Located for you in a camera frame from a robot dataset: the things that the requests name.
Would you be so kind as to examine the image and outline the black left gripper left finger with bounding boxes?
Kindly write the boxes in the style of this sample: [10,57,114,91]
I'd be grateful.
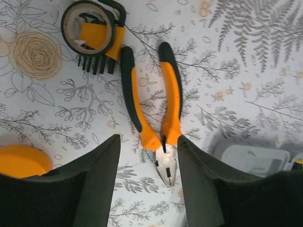
[0,134,121,227]

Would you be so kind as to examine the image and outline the black hex key holder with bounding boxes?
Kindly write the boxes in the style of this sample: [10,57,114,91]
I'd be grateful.
[74,0,126,75]

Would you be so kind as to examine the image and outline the orange tape measure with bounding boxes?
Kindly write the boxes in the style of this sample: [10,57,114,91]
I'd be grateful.
[0,145,53,179]

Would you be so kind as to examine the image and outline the grey plastic tool case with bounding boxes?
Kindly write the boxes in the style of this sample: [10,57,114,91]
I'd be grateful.
[213,142,303,177]

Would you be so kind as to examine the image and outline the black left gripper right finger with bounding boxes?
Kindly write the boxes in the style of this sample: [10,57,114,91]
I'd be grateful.
[178,136,303,227]

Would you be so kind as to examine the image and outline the black electrical tape roll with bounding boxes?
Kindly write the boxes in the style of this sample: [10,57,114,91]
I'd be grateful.
[61,0,116,57]

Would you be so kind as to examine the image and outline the orange black pliers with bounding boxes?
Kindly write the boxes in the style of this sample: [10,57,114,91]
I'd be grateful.
[120,42,183,187]

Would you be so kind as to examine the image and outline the large black yellow screwdriver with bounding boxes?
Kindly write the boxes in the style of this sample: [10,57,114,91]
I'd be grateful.
[291,159,303,171]

